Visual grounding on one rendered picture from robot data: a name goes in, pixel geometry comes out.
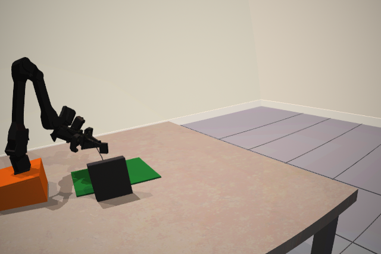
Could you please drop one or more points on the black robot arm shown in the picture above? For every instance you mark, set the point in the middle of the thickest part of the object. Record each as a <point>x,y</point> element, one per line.
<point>18,136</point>

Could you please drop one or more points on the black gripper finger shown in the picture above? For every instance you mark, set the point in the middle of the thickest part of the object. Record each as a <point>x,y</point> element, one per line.
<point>91,137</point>
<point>88,143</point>

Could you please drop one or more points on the green circuit board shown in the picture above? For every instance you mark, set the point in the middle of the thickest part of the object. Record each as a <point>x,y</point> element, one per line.
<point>138,170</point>

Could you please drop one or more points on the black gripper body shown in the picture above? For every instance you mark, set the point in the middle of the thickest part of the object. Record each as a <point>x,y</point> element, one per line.
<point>76,139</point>

